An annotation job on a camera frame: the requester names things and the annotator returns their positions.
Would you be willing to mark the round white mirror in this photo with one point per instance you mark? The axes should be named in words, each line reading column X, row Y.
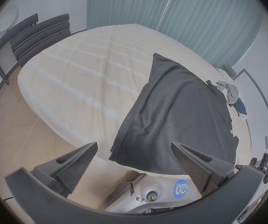
column 7, row 21

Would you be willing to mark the black chest of drawers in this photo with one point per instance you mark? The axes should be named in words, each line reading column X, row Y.
column 40, row 38

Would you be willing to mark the bed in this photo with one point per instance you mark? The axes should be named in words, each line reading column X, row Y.
column 78, row 78

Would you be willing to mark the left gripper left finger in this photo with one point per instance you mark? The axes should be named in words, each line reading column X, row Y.
column 71, row 169

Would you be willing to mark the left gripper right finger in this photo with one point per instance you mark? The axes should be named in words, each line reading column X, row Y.
column 199, row 169

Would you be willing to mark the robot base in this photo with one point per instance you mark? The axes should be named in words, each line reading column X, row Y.
column 161, row 190

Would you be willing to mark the white printed pillow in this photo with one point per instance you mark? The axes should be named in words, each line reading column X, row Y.
column 223, row 75

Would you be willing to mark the blue-green curtain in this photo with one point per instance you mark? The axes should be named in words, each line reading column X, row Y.
column 124, row 6
column 213, row 20

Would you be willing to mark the black dressing table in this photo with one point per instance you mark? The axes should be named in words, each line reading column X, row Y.
column 1, row 48

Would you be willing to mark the black T-shirt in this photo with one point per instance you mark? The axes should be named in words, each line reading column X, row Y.
column 171, row 113

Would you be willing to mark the grey bedside table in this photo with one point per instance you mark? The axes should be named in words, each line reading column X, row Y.
column 230, row 69

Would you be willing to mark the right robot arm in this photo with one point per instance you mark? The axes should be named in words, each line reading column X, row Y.
column 263, row 159

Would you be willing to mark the pile of clothes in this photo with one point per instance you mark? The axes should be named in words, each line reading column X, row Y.
column 233, row 94

